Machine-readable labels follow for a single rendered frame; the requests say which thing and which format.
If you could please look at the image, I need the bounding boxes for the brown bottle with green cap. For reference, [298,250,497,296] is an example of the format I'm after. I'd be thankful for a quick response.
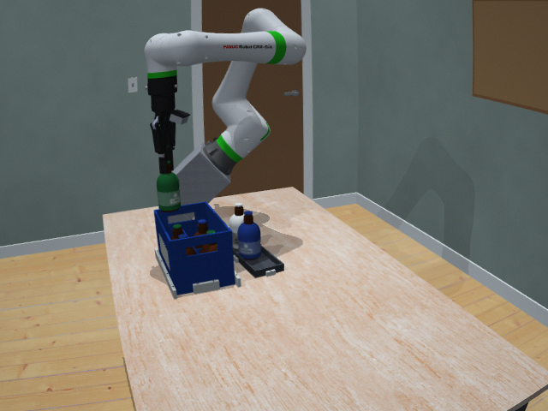
[170,224,182,240]

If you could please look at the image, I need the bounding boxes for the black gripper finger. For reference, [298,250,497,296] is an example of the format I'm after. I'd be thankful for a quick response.
[150,116,169,174]
[166,117,176,170]

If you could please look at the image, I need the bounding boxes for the blue crate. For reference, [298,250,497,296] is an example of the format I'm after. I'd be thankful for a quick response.
[154,202,235,295]

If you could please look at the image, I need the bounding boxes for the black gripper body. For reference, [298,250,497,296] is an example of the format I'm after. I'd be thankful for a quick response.
[151,93,176,128]

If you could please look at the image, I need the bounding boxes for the green labeled bottle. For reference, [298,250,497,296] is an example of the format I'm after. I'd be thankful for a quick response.
[157,161,181,212]

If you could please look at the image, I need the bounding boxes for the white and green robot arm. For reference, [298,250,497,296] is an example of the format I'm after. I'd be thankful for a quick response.
[144,9,307,176]

